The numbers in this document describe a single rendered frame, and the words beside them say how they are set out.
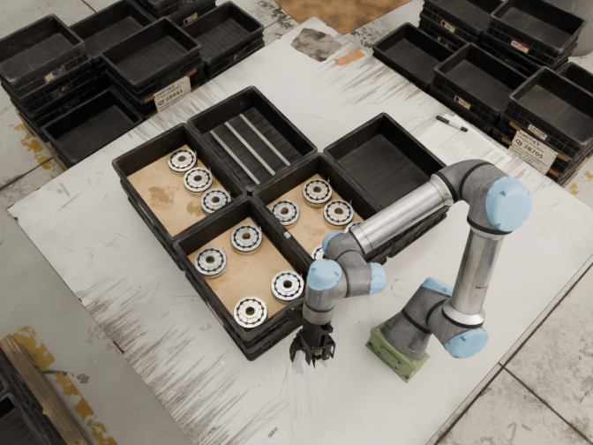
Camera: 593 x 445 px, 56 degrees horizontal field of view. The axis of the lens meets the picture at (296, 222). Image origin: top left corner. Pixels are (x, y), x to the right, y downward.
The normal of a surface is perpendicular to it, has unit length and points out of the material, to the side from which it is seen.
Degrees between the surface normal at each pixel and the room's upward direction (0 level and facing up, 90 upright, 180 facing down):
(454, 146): 0
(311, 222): 0
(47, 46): 0
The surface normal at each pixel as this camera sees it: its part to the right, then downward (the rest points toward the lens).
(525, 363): 0.01, -0.52
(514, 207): 0.33, 0.37
